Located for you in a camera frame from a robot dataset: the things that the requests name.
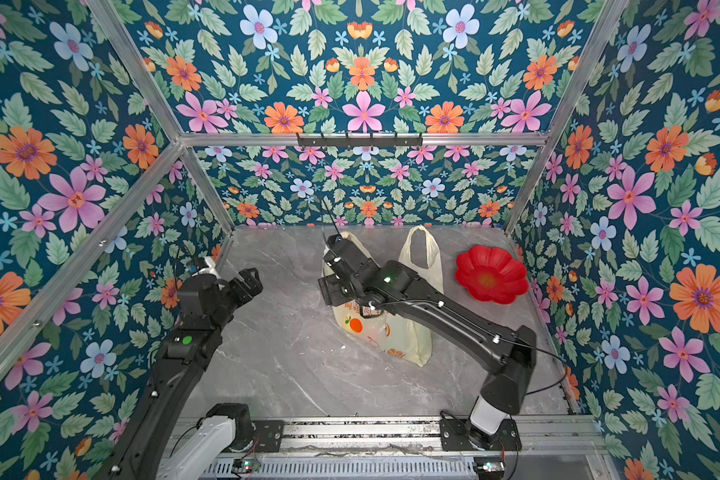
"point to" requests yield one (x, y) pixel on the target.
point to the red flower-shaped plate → (492, 274)
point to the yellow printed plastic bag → (402, 337)
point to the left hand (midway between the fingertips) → (247, 268)
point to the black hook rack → (360, 141)
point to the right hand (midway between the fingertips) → (334, 279)
